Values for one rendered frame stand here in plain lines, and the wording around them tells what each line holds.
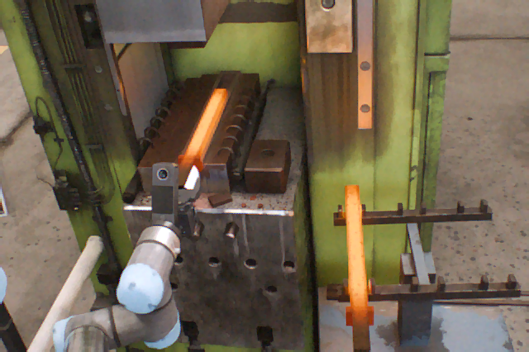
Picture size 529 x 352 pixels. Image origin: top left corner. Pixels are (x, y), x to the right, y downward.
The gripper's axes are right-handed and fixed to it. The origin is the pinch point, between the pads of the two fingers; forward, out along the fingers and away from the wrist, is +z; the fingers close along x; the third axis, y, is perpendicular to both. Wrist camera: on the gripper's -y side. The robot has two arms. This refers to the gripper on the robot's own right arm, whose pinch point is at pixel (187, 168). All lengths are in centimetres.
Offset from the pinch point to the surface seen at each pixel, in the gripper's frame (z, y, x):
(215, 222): -3.3, 11.9, 5.1
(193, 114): 23.6, 1.0, -4.8
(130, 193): -1.8, 5.9, -13.5
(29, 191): 118, 100, -129
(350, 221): -7.0, 7.2, 33.9
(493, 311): -4, 34, 65
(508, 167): 145, 100, 97
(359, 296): -26.8, 7.2, 36.7
